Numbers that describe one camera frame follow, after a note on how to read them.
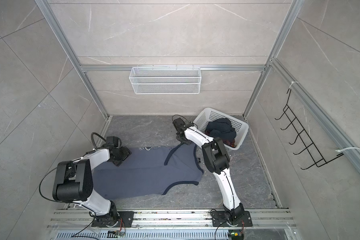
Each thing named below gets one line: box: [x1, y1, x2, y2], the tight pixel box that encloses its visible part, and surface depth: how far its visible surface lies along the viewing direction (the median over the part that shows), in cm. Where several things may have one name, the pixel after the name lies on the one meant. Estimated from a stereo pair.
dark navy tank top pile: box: [208, 118, 237, 140], surface depth 105 cm
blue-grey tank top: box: [93, 143, 204, 200], surface depth 93 cm
